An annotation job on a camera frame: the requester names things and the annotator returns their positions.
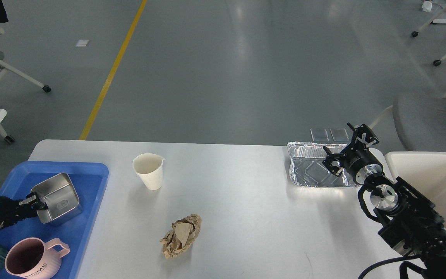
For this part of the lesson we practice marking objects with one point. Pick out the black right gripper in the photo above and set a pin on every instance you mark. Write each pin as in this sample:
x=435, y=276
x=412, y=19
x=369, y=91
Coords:
x=356, y=159

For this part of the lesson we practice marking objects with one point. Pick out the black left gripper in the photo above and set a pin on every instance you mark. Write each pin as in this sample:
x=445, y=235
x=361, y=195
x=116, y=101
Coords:
x=29, y=207

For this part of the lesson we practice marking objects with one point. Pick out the steel rectangular container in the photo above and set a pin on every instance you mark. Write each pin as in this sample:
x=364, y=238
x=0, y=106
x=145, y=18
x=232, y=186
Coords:
x=59, y=193

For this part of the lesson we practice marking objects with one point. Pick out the pink mug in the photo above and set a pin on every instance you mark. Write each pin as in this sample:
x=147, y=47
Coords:
x=32, y=258

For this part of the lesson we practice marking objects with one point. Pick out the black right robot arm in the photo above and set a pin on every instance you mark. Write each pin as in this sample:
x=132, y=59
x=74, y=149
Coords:
x=410, y=224

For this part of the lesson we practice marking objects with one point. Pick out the floor outlet plate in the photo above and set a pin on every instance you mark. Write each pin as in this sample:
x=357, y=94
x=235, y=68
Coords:
x=319, y=134
x=339, y=134

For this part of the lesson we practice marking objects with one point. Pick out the aluminium foil tray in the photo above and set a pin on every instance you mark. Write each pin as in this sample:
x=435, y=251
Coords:
x=307, y=169

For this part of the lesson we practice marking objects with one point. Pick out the blue plastic tray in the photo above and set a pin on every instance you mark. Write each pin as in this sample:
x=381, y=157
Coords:
x=89, y=180

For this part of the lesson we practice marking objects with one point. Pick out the grey office chair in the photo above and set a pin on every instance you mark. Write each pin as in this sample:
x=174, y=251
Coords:
x=420, y=121

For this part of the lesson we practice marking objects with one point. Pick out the white plastic bin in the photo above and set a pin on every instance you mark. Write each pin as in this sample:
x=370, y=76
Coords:
x=425, y=171

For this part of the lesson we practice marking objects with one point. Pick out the white paper cup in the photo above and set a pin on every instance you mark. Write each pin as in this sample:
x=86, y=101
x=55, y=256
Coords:
x=149, y=167

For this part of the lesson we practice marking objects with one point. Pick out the crumpled brown paper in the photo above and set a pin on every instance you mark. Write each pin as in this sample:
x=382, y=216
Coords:
x=182, y=235

